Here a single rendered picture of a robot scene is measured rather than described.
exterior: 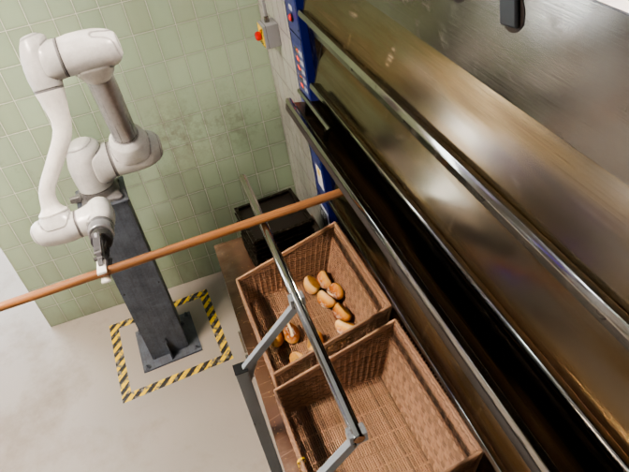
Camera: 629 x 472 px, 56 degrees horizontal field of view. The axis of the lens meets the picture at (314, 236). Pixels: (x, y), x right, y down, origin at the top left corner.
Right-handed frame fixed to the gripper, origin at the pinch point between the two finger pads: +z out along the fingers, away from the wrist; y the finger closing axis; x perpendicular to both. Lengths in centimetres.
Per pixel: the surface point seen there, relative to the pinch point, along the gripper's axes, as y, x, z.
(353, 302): 53, -82, -1
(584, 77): -82, -91, 100
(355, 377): 55, -69, 33
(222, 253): 60, -38, -66
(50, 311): 107, 66, -121
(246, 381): 27, -33, 40
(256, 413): 44, -33, 40
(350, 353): 42, -69, 32
